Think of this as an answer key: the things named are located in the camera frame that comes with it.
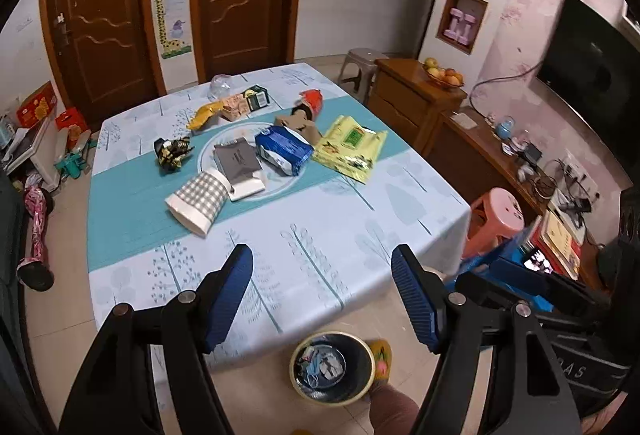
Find pink dumbbells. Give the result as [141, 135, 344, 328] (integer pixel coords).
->
[442, 7, 476, 45]

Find black television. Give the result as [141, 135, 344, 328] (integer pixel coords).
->
[537, 0, 639, 173]

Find blue tissue pack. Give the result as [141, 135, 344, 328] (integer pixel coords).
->
[255, 125, 314, 176]

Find fruit bowl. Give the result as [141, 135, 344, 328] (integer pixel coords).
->
[422, 57, 464, 90]

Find red gift box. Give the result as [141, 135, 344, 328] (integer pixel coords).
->
[15, 81, 58, 130]

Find yellow rim trash bin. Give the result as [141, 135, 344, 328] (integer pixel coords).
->
[288, 331, 376, 407]

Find blue teapot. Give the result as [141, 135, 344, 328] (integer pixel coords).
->
[494, 116, 515, 142]

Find black gold wrapper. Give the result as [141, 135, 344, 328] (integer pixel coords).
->
[154, 136, 194, 173]

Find yellow embroidered slipper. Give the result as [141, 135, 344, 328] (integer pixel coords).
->
[367, 339, 393, 386]

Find white power strip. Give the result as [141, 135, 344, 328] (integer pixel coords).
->
[562, 149, 600, 203]

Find tree pattern tablecloth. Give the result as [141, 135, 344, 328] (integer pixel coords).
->
[87, 64, 470, 367]

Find wooden side cabinet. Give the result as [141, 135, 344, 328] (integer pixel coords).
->
[367, 58, 466, 156]

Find left brown wooden door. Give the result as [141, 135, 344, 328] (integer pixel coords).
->
[42, 0, 158, 131]

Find grey plastic stool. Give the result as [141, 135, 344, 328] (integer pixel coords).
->
[336, 47, 388, 105]

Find pink patterned scooter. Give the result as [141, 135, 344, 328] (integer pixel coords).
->
[16, 185, 54, 292]

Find yellow orange snack bag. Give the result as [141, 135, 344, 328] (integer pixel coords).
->
[186, 100, 224, 132]

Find grey checked paper cup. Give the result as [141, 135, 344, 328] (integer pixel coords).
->
[165, 169, 231, 238]

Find beige patterned small box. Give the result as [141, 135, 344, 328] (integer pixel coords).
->
[220, 93, 250, 122]

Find wooden tv console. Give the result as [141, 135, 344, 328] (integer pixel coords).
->
[424, 107, 601, 286]

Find yellow plastic bag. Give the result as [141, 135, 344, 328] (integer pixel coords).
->
[312, 116, 388, 184]

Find green black small box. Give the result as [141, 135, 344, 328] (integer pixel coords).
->
[242, 85, 270, 112]

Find clear plastic bag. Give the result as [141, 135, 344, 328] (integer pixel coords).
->
[208, 74, 234, 102]

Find blue plastic stool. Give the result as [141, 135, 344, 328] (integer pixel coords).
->
[444, 231, 554, 313]

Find person's leg brown trousers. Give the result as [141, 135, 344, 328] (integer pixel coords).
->
[369, 381, 419, 435]

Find grey brown flat box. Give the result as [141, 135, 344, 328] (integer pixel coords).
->
[214, 137, 266, 202]

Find pink plastic stool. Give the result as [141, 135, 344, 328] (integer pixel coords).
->
[462, 187, 525, 259]

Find red book stack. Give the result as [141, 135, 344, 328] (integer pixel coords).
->
[520, 211, 582, 280]

